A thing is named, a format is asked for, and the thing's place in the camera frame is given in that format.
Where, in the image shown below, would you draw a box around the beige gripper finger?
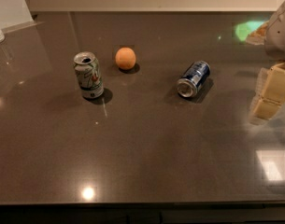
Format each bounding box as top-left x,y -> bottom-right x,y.
249,62 -> 285,121

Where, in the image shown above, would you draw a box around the white angled panel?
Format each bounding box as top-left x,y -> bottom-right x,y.
0,0 -> 36,33

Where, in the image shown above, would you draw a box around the orange fruit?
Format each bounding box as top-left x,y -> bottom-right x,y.
115,48 -> 136,70

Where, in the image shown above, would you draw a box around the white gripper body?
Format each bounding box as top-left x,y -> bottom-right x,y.
264,0 -> 285,61

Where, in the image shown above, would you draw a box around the blue pepsi can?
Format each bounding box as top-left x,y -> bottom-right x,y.
177,61 -> 210,98

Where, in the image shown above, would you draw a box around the green white soda can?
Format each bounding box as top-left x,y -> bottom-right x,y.
74,51 -> 104,99

